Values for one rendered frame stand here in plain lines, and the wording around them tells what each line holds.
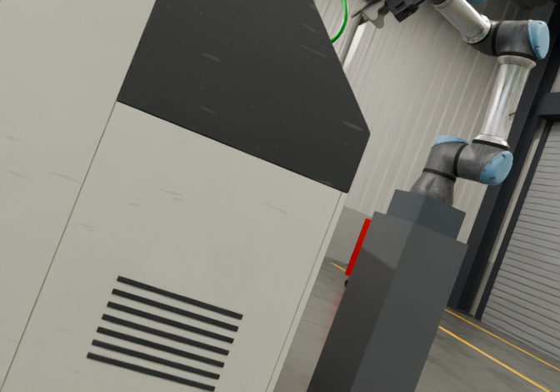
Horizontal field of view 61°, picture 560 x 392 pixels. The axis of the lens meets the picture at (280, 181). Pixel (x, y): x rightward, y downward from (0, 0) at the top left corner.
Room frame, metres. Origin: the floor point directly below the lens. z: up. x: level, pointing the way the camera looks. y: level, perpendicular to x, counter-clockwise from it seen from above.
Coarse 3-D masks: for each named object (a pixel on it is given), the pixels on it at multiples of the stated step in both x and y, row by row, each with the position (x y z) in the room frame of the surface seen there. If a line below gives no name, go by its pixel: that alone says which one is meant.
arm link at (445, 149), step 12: (432, 144) 1.65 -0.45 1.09; (444, 144) 1.60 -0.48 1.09; (456, 144) 1.59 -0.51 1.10; (468, 144) 1.58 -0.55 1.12; (432, 156) 1.62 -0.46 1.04; (444, 156) 1.59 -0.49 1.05; (456, 156) 1.56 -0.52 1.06; (432, 168) 1.61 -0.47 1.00; (444, 168) 1.59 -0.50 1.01; (456, 168) 1.57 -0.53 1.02
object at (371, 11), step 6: (378, 0) 1.24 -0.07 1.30; (360, 6) 1.24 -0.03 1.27; (366, 6) 1.24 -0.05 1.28; (372, 6) 1.24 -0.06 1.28; (378, 6) 1.24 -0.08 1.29; (354, 12) 1.25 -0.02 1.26; (360, 12) 1.25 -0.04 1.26; (366, 12) 1.24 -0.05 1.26; (372, 12) 1.24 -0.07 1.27; (372, 18) 1.24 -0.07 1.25
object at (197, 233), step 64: (128, 128) 1.04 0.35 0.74; (128, 192) 1.05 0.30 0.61; (192, 192) 1.08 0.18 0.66; (256, 192) 1.11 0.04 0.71; (320, 192) 1.15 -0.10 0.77; (64, 256) 1.03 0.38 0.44; (128, 256) 1.06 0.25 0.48; (192, 256) 1.09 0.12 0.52; (256, 256) 1.12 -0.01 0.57; (320, 256) 1.16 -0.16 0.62; (64, 320) 1.04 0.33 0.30; (128, 320) 1.07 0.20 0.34; (192, 320) 1.10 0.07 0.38; (256, 320) 1.14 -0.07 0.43; (64, 384) 1.05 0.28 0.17; (128, 384) 1.08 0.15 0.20; (192, 384) 1.11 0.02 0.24; (256, 384) 1.15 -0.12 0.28
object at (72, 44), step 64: (64, 0) 0.99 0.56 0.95; (128, 0) 1.02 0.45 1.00; (0, 64) 0.97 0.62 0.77; (64, 64) 1.00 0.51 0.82; (128, 64) 1.03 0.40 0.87; (0, 128) 0.98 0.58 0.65; (64, 128) 1.01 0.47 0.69; (0, 192) 0.99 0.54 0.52; (64, 192) 1.02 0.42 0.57; (0, 256) 1.00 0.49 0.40; (0, 320) 1.02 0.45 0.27; (0, 384) 1.03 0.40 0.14
